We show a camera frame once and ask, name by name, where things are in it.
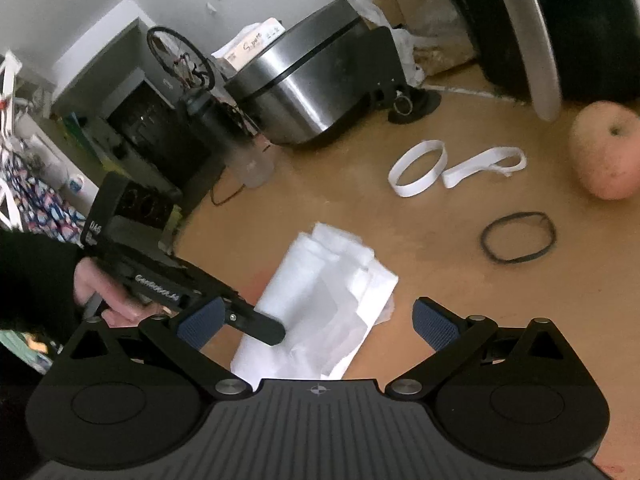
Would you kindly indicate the person's left forearm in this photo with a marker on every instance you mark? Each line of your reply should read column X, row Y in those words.
column 35, row 285

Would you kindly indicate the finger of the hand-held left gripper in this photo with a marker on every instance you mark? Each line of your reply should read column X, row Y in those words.
column 260, row 327

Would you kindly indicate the black air fryer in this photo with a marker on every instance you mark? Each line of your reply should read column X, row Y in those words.
column 575, row 20

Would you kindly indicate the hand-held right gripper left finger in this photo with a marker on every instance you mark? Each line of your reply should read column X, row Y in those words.
column 202, row 322

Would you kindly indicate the stainless steel rice cooker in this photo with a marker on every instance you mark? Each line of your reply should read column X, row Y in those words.
column 295, row 90

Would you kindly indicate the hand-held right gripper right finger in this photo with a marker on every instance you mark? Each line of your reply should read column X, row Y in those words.
column 435, row 327

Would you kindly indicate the brown paper bag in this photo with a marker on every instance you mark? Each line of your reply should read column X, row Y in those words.
column 425, row 10

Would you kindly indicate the translucent water bottle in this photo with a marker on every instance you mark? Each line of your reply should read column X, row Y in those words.
column 250, row 160

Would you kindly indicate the person's left hand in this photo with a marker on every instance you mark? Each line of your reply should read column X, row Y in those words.
column 100, row 290

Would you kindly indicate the black phone stand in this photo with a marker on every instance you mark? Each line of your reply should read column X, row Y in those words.
column 385, row 70

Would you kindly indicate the white shopping bag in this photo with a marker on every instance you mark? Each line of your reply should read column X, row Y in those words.
column 310, row 310

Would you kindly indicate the white paper band loop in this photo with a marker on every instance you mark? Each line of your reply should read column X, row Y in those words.
column 410, row 187

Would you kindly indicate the white paper box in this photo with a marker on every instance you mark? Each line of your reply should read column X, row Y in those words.
column 250, row 42

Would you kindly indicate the apple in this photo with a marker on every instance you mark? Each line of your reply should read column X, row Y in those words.
column 605, row 155

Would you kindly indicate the twisted white paper band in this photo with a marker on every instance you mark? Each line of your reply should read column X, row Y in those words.
column 475, row 165

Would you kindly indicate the white rack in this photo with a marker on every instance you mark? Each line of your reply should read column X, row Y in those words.
column 9, row 85

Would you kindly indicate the colourful patterned cloth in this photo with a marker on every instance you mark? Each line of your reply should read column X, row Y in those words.
column 40, row 205

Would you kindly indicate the grey cabinet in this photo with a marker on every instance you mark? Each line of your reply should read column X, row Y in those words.
column 100, row 75

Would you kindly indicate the black box appliance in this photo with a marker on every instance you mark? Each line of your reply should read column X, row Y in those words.
column 145, row 130

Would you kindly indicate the black hoop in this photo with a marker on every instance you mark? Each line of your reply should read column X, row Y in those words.
column 155, row 47

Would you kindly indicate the thin white plastic bag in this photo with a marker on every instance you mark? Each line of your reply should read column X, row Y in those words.
column 407, row 55

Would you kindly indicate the black rubber band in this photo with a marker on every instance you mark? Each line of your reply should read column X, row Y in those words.
column 487, row 252

